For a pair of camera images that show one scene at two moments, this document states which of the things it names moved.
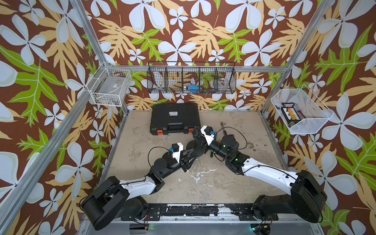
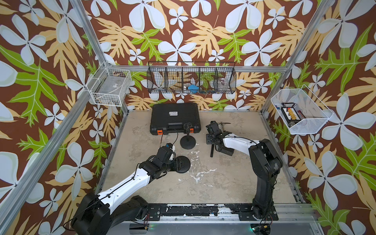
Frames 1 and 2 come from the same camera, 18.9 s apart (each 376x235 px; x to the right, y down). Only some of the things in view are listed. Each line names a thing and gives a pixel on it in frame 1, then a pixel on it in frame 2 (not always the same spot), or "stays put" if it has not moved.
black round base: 190,145 to 187,142
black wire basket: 191,77 stays put
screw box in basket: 290,115 stays put
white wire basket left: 110,86 stays put
